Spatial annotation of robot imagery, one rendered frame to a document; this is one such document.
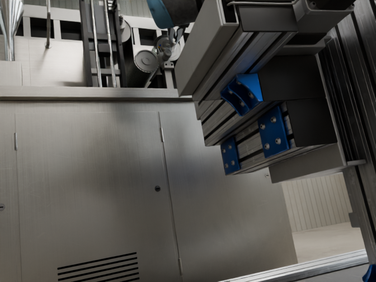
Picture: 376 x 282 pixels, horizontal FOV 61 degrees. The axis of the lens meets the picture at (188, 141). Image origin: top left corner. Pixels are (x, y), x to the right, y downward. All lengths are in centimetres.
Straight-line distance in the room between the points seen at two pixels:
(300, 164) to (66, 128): 77
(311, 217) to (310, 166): 356
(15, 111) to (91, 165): 30
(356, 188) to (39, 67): 161
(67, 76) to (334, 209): 356
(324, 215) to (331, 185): 40
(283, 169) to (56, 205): 70
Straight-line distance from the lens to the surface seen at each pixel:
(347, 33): 73
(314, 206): 432
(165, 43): 171
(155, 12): 91
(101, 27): 156
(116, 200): 114
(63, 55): 195
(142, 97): 123
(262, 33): 49
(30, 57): 193
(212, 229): 126
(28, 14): 207
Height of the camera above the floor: 42
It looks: 12 degrees up
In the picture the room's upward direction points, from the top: 9 degrees counter-clockwise
